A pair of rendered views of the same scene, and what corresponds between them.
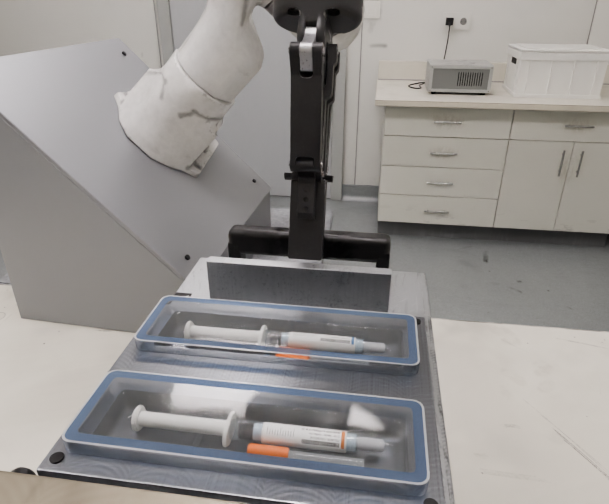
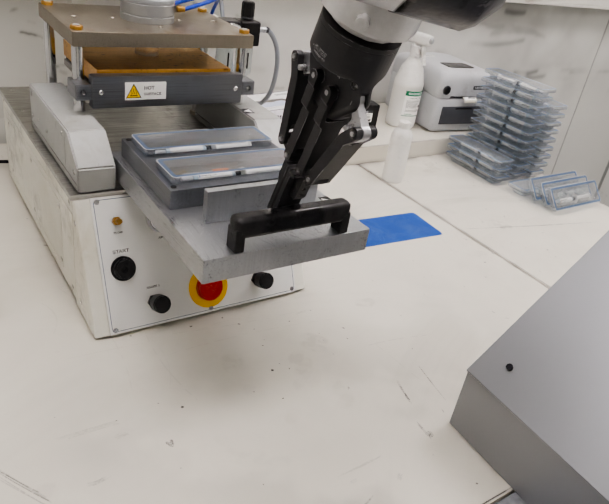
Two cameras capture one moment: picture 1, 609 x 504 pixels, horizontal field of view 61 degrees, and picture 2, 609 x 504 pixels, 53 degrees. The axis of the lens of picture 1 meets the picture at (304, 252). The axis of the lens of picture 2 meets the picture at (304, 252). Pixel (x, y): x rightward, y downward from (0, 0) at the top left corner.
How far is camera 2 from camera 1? 0.96 m
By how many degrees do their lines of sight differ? 108
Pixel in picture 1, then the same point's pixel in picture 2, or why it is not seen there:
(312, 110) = (291, 97)
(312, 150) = (285, 124)
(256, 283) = not seen: hidden behind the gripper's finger
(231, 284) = not seen: hidden behind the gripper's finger
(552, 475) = (52, 446)
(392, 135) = not seen: outside the picture
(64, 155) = not seen: outside the picture
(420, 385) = (151, 164)
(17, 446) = (416, 306)
